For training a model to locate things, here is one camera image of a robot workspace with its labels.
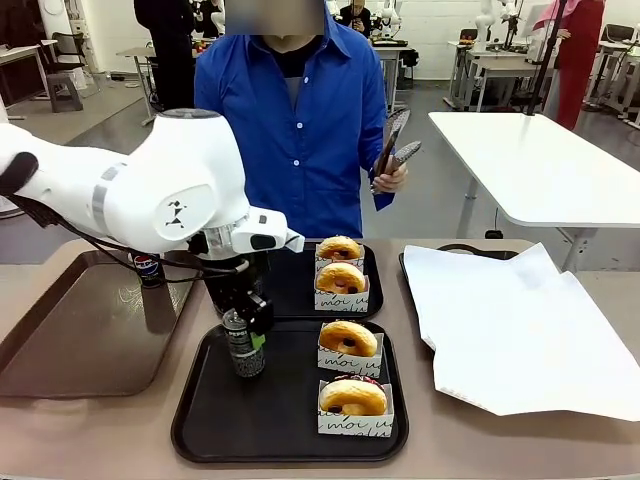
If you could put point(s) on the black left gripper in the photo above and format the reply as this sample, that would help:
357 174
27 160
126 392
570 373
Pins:
227 285

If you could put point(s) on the Pepsi can with text print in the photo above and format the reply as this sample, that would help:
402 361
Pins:
245 357

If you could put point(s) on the metal serving tongs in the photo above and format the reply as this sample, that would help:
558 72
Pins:
400 121

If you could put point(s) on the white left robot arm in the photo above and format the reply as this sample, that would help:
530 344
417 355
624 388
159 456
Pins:
150 190

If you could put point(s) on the person's left forearm blue sleeve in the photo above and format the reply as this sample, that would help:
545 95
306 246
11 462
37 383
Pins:
384 201

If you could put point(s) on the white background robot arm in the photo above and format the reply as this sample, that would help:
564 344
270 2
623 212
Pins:
484 25

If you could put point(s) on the person's left hand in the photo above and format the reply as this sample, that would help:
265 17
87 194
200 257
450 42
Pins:
392 179

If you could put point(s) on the black plastic serving tray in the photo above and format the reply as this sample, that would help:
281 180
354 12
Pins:
260 420
402 275
295 295

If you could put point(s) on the white printed donut box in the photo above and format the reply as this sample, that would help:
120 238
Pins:
355 424
350 362
362 265
340 301

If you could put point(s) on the Pepsi can with logo showing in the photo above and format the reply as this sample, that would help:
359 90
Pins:
148 270

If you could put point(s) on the person torso in blue shirt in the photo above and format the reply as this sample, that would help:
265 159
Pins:
310 150

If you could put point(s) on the brown plastic serving tray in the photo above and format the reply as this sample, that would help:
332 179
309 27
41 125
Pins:
75 325

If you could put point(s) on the white paper sheet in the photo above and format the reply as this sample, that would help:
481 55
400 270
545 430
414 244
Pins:
540 360
475 290

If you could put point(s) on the person in black clothes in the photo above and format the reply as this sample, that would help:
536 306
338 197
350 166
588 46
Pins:
170 50

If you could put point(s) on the grey step stool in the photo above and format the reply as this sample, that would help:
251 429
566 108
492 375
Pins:
65 92

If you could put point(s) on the seated person in background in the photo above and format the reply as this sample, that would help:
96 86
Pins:
356 20

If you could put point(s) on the white rectangular table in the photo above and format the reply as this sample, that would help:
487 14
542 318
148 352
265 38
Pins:
540 165

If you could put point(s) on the black office chair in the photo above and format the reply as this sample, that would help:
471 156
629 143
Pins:
67 47

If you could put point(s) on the grey background table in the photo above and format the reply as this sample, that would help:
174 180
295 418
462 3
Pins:
500 67

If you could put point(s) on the grey background desk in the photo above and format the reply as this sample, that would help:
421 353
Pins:
20 52

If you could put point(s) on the black stand pole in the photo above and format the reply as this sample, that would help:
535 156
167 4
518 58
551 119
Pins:
545 65

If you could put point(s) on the person in red clothes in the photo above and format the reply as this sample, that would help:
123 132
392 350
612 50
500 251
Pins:
580 60

